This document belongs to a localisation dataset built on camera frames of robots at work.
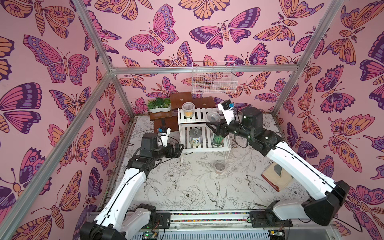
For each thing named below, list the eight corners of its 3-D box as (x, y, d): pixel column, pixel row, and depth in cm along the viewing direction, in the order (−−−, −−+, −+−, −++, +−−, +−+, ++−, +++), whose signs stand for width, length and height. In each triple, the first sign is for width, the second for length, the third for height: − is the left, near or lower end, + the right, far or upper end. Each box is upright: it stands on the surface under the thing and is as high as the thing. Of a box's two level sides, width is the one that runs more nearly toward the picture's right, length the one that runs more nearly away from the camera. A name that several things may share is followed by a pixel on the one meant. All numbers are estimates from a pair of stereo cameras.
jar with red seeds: (215, 174, 90) (215, 170, 86) (214, 165, 94) (215, 160, 90) (224, 174, 90) (225, 170, 86) (223, 165, 94) (224, 160, 90)
